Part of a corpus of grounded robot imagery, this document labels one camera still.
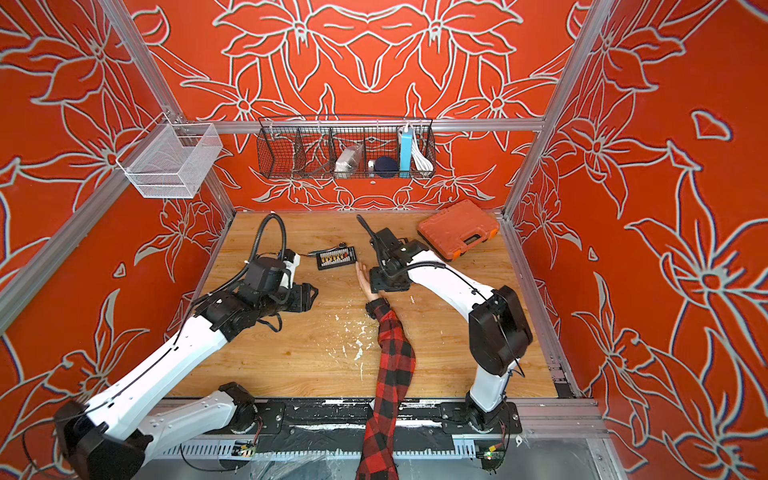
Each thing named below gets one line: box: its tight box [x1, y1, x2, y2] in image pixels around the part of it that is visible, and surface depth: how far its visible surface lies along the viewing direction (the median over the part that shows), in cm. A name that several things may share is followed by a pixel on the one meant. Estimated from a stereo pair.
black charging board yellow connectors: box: [316, 246, 357, 270], surface depth 106 cm
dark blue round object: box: [373, 156, 399, 178], surface depth 97 cm
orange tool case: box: [417, 200, 501, 261], surface depth 110 cm
